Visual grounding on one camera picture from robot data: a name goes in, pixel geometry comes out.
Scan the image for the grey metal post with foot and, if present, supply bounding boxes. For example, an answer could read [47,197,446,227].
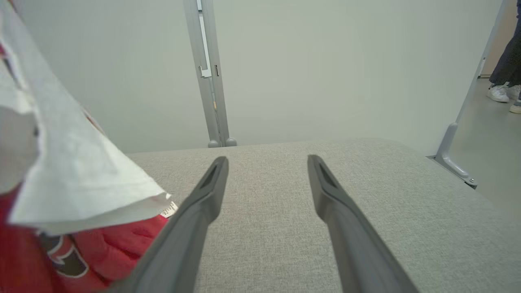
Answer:
[426,0,511,190]

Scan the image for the red Bulls basketball jersey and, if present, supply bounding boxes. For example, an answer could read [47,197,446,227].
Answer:
[0,183,180,293]

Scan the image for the white tape cable tag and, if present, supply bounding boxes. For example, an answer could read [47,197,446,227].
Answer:
[0,0,172,236]

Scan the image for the grey metal partition post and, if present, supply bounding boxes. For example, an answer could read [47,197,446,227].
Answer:
[182,0,238,148]

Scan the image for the person's dark trousers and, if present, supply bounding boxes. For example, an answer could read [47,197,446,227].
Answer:
[488,0,521,88]

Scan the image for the grey fabric sofa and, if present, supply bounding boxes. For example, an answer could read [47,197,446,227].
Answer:
[122,138,521,293]

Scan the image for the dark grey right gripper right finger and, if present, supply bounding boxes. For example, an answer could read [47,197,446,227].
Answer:
[307,154,420,293]

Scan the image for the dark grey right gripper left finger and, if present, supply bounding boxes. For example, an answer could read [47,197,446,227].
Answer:
[104,156,230,293]

